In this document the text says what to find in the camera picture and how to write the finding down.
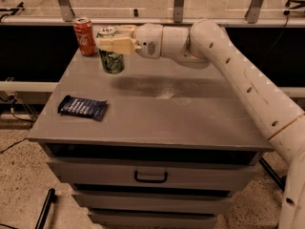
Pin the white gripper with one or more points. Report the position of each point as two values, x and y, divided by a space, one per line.
148 40

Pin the green soda can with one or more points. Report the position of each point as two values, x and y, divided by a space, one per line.
112 62

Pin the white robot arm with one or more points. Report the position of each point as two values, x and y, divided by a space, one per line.
277 117

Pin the red cola can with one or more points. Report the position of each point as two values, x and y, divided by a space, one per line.
83 30

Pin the dark blue snack bar wrapper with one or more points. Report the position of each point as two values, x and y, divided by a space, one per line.
82 107

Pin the grey drawer cabinet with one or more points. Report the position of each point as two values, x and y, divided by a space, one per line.
160 117

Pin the black bar on floor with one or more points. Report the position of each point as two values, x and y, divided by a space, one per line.
49 201

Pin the black floor leg right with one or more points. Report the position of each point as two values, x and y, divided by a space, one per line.
279 181

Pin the left metal bracket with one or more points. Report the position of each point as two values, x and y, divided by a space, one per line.
66 10

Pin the metal bracket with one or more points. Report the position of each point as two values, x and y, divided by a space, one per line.
252 14
66 10
178 10

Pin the middle metal bracket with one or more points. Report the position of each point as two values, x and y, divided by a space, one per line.
178 10

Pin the right metal bracket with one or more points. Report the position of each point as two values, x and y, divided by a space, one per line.
252 14

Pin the black drawer handle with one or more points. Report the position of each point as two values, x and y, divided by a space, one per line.
150 178

